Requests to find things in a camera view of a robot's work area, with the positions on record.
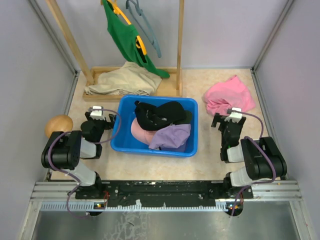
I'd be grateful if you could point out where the wooden clothes rack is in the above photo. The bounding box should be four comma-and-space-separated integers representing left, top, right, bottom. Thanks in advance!
46, 0, 185, 102

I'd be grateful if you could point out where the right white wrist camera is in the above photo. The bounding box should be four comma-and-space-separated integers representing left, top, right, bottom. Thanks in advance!
225, 107, 243, 123

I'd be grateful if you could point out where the purple cap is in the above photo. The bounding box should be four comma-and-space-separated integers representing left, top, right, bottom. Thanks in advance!
149, 124, 191, 152

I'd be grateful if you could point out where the aluminium frame rail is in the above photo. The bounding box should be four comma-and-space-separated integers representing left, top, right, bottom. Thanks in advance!
30, 180, 302, 213

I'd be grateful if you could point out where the pink cap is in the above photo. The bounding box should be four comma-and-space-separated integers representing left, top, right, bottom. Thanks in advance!
130, 118, 157, 145

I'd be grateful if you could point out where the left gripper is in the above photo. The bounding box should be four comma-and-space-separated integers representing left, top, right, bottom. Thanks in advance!
86, 112, 117, 143

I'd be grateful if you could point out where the grey-blue hanger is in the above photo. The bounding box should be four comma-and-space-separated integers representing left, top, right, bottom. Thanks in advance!
125, 0, 162, 58

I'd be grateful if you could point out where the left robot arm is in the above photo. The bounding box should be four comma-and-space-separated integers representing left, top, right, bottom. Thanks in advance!
41, 107, 121, 199

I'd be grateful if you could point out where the yellow hanger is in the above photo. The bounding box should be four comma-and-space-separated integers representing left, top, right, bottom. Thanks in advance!
100, 0, 147, 57

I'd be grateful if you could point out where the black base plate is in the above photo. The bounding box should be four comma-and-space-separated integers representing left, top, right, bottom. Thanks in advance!
75, 179, 241, 208

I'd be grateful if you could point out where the blue plastic bin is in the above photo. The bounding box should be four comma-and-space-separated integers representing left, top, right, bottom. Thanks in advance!
110, 95, 199, 158

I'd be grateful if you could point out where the wooden hat stand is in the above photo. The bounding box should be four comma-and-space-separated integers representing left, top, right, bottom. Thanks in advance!
44, 114, 74, 138

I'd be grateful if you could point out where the pink cloth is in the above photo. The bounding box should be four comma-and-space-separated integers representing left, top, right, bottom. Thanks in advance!
203, 75, 256, 116

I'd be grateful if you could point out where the black cap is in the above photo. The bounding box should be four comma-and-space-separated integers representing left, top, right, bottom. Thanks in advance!
134, 100, 187, 131

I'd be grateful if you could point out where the beige cloth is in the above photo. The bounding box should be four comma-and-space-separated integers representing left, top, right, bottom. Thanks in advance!
84, 61, 162, 96

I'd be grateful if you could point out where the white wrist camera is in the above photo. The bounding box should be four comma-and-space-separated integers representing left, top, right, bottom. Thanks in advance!
88, 105, 105, 121
225, 107, 243, 123

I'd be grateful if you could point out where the dark green cap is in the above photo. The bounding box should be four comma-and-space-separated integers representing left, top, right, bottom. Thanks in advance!
173, 110, 193, 125

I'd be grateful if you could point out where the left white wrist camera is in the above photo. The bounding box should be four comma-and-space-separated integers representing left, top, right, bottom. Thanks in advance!
88, 105, 105, 121

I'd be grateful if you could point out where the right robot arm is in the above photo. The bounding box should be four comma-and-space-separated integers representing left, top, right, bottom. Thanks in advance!
211, 109, 288, 198

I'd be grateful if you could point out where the green tank top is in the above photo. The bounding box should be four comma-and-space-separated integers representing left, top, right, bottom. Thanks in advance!
102, 0, 170, 79

